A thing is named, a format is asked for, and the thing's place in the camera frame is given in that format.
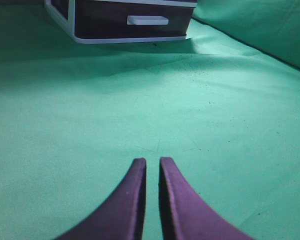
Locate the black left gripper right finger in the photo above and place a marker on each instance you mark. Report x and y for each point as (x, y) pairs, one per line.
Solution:
(183, 213)

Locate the white drawer cabinet frame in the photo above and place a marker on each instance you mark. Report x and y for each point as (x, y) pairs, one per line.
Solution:
(64, 13)

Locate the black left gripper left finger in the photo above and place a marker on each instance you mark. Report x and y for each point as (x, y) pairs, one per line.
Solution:
(121, 216)

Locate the green backdrop cloth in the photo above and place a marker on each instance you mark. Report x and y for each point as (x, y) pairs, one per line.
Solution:
(271, 26)

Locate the green table cloth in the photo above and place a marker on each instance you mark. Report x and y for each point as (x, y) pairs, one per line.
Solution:
(74, 116)

